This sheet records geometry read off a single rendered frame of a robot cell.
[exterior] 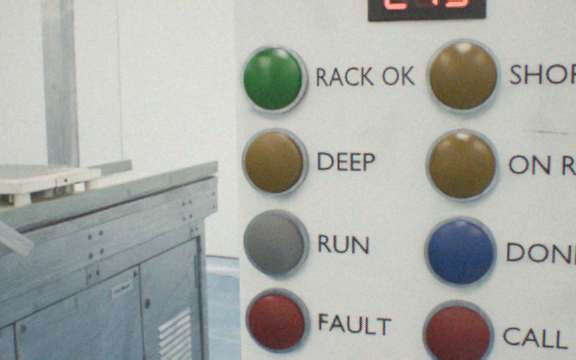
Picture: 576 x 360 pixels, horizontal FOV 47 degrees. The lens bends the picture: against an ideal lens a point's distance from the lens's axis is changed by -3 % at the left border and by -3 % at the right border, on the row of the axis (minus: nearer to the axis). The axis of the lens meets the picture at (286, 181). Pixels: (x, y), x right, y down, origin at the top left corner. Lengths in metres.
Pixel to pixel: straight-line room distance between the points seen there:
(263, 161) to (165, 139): 4.04
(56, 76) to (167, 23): 2.59
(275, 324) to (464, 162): 0.11
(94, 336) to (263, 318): 1.20
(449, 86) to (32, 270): 1.01
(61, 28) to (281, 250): 1.52
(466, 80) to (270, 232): 0.10
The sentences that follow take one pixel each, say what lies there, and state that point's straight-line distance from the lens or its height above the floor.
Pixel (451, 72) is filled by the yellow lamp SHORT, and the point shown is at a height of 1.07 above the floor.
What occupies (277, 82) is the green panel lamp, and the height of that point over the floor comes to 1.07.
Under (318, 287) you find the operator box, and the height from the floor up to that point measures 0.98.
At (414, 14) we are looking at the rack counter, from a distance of 0.29.
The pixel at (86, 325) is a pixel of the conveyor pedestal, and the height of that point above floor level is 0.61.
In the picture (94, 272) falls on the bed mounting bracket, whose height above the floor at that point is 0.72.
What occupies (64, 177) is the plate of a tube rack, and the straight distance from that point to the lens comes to 1.31.
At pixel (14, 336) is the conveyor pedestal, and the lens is 1.29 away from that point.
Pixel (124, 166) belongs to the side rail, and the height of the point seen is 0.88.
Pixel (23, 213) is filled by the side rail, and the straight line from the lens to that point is 1.18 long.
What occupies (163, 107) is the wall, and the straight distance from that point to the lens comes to 4.32.
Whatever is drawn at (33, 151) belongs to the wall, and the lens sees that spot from 5.01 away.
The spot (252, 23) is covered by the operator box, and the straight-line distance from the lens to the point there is 0.30.
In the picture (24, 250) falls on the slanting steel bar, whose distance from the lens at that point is 1.01.
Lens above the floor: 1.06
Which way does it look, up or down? 7 degrees down
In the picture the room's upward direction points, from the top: 1 degrees counter-clockwise
